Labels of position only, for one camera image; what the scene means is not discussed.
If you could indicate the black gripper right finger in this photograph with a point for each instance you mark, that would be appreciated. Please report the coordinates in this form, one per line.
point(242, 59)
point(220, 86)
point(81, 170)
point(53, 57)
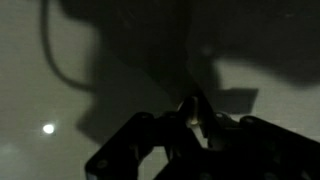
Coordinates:
point(273, 146)

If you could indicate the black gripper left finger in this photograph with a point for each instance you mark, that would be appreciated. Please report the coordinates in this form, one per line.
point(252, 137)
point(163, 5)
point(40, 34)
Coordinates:
point(110, 156)

